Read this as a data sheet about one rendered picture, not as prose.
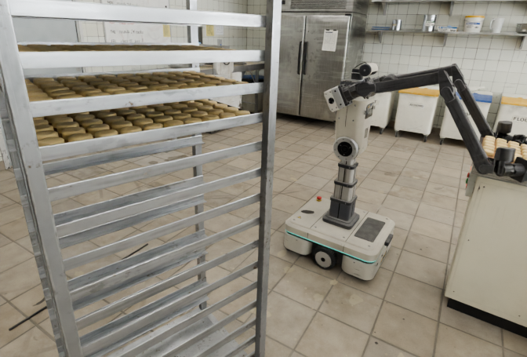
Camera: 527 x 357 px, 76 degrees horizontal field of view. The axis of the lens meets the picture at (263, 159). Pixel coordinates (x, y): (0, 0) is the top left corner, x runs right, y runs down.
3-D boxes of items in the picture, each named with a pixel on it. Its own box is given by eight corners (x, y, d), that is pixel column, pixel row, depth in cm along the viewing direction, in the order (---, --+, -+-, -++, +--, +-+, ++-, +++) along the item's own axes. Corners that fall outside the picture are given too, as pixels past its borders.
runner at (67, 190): (263, 146, 110) (263, 136, 109) (268, 148, 108) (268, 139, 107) (30, 200, 71) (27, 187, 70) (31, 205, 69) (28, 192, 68)
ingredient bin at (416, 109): (390, 137, 528) (398, 87, 501) (397, 128, 579) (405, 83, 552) (428, 143, 503) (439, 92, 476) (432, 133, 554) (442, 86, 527)
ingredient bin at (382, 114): (350, 130, 557) (356, 83, 530) (359, 122, 610) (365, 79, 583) (383, 136, 534) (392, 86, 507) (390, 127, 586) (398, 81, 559)
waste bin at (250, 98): (271, 108, 699) (272, 75, 675) (257, 112, 656) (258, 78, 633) (249, 104, 724) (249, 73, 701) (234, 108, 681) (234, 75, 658)
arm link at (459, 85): (452, 78, 203) (451, 82, 195) (463, 73, 200) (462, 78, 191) (485, 139, 208) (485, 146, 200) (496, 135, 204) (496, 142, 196)
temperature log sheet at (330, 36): (336, 51, 511) (338, 29, 500) (335, 51, 509) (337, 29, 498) (321, 50, 522) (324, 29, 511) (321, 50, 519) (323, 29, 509)
